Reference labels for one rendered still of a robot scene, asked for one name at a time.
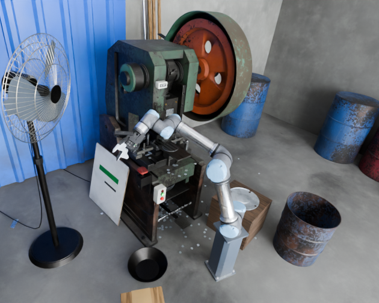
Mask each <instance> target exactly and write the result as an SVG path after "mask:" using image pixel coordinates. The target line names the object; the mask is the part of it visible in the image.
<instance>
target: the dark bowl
mask: <svg viewBox="0 0 379 303"><path fill-rule="evenodd" d="M167 266H168V261H167V258H166V256H165V254H164V253H163V252H162V251H161V250H159V249H157V248H154V247H144V248H140V249H138V250H136V251H135V252H133V253H132V255H131V256H130V258H129V260H128V271H129V273H130V275H131V276H132V277H133V278H134V279H136V280H137V281H140V282H144V283H149V282H153V281H156V280H158V279H160V278H161V277H162V276H163V275H164V274H165V272H166V270H167Z"/></svg>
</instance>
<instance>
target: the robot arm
mask: <svg viewBox="0 0 379 303"><path fill-rule="evenodd" d="M149 129H152V130H154V131H155V132H156V133H158V134H160V135H161V136H163V137H164V138H165V139H168V138H169V137H170V136H171V135H172V133H173V131H174V130H175V131H176V132H177V133H179V134H181V135H182V136H184V137H185V138H186V139H188V140H190V141H191V142H192V143H194V144H195V145H197V146H198V147H200V148H201V149H203V150H204V151H206V152H207V153H209V156H210V157H211V158H212V160H211V161H210V163H208V166H207V168H206V174H207V177H208V178H209V179H210V180H211V182H212V183H214V184H215V188H216V192H217V197H218V202H219V206H220V211H221V215H220V222H221V226H220V233H221V234H222V235H223V236H225V237H229V238H234V237H237V236H239V235H240V234H241V232H242V224H241V223H242V219H243V217H244V213H245V209H246V207H245V205H244V204H243V203H241V202H239V201H233V200H232V194H231V190H230V185H229V180H230V178H231V177H230V171H229V168H230V166H231V164H232V156H231V154H230V153H229V152H228V151H227V150H226V149H225V148H224V147H223V146H222V145H220V144H219V143H214V142H213V141H211V140H210V139H208V138H207V137H205V136H204V135H202V134H201V133H199V132H198V131H196V130H195V129H193V128H192V127H190V126H189V125H187V124H186V123H184V122H183V121H181V119H180V117H179V115H177V114H172V115H170V116H168V118H166V119H165V120H164V121H162V120H160V119H159V114H158V113H157V112H156V111H154V110H152V109H150V110H149V111H148V112H147V113H145V115H144V116H143V118H142V119H141V120H140V121H139V122H138V123H137V124H136V126H135V127H134V128H133V132H129V131H119V130H114V133H113V135H114V137H115V138H123V139H122V140H121V141H120V142H119V143H118V144H117V145H116V146H115V147H114V148H113V150H112V152H113V153H114V152H115V151H116V150H120V152H119V154H118V155H117V157H116V161H118V160H119V159H120V157H121V158H125V159H128V157H129V156H128V155H127V152H128V151H130V152H132V153H135V152H136V151H137V150H138V149H139V147H140V144H141V142H142V141H143V140H145V139H146V136H145V134H146V133H147V132H148V131H149Z"/></svg>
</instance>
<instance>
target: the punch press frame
mask: <svg viewBox="0 0 379 303"><path fill-rule="evenodd" d="M168 59H173V60H174V62H175V63H176V65H177V66H178V68H179V78H178V80H176V82H180V83H182V84H184V85H186V87H185V97H184V103H183V112H188V111H192V110H193V105H194V96H195V92H196V83H197V74H198V69H199V60H198V58H197V55H196V53H195V52H194V49H191V48H188V47H185V46H182V45H179V44H176V43H172V42H170V41H167V40H163V39H152V40H117V41H116V42H115V43H114V44H113V45H112V46H111V47H110V48H109V49H108V53H107V64H106V86H105V103H106V114H108V115H112V116H114V117H115V119H116V121H117V122H118V124H119V126H120V129H121V131H129V132H133V128H134V127H135V126H136V124H137V123H138V122H139V121H140V120H141V119H142V118H143V116H144V115H145V113H147V112H148V111H149V110H150V109H152V110H154V111H156V112H157V113H158V114H159V119H160V118H163V110H164V94H165V88H161V89H158V88H156V87H155V81H162V80H165V77H166V68H167V65H166V63H165V60H168ZM132 62H135V63H137V64H138V65H139V66H140V67H141V69H142V71H143V75H144V84H143V88H142V90H141V91H138V92H134V93H127V94H123V93H121V92H119V80H118V76H120V68H121V66H122V64H123V63H132ZM195 162H196V161H195V160H194V159H192V158H190V157H188V158H186V159H183V160H181V161H179V162H177V163H175V165H176V164H178V166H175V167H174V166H173V165H170V166H168V165H164V166H162V167H159V168H157V169H154V170H151V171H150V173H151V174H153V175H154V176H155V177H156V178H157V179H158V180H159V182H158V183H159V184H163V185H164V186H165V187H166V188H167V187H169V186H171V185H173V184H175V183H177V182H179V181H181V180H183V182H184V183H187V182H188V181H189V177H190V176H192V175H194V168H195V164H194V163H195ZM167 169H170V170H169V171H167ZM185 170H187V171H185ZM167 172H170V174H169V173H167ZM172 173H174V175H172ZM185 173H186V174H187V175H184V174H185ZM178 175H180V177H178ZM190 204H191V202H188V203H186V204H184V205H183V206H180V207H178V208H177V209H175V210H173V211H172V212H170V213H168V214H166V215H164V216H162V217H160V218H159V219H158V222H159V221H161V220H163V219H164V218H166V217H168V216H170V215H172V214H174V213H175V212H177V211H179V210H181V209H183V208H184V207H186V206H188V205H190Z"/></svg>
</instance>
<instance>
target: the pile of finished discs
mask: <svg viewBox="0 0 379 303"><path fill-rule="evenodd" d="M230 190H231V191H232V192H231V194H232V200H233V201H239V202H241V203H243V204H244V205H245V207H246V209H245V210H253V209H255V208H257V207H255V206H254V205H256V206H258V205H259V199H258V197H257V195H256V194H255V193H254V192H251V193H249V192H250V190H248V189H245V188H232V189H230Z"/></svg>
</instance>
